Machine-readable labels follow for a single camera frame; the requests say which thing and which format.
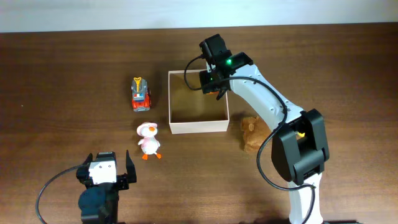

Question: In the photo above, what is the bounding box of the colourful puzzle cube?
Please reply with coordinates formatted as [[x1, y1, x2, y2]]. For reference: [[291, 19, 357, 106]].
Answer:
[[206, 91, 218, 95]]

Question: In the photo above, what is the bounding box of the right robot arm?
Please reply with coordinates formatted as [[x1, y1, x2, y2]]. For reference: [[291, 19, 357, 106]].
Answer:
[[199, 34, 330, 223]]

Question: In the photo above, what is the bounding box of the brown plush toy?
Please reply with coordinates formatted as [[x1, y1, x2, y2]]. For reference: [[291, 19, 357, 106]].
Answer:
[[241, 116, 271, 152]]

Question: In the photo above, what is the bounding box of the white pink duck toy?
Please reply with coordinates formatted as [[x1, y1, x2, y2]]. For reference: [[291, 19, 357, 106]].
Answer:
[[136, 122, 162, 160]]

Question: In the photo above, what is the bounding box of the red grey toy truck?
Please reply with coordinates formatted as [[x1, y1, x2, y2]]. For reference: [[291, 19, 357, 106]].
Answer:
[[131, 77, 151, 112]]

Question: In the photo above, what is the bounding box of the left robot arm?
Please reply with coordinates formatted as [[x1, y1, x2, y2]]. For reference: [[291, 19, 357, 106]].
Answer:
[[76, 152, 137, 224]]

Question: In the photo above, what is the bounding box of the white cardboard box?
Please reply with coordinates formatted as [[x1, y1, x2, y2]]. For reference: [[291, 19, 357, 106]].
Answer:
[[168, 70, 229, 134]]

